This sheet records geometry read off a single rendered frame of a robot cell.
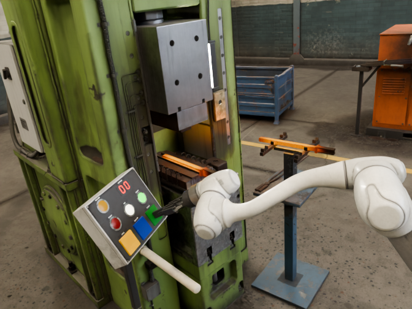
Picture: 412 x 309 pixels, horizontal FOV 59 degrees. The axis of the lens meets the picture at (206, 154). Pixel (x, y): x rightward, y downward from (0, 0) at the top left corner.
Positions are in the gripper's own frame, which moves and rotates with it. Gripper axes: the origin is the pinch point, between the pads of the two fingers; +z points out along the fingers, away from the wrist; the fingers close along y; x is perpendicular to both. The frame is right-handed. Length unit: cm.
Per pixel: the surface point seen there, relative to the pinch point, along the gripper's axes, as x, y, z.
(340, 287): -126, 86, -13
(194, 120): 23, 45, -14
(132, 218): 6.2, -11.6, 3.8
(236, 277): -79, 58, 32
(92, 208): 20.1, -24.6, 3.8
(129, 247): -1.0, -22.1, 3.1
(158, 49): 59, 31, -26
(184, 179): -0.6, 38.4, 8.0
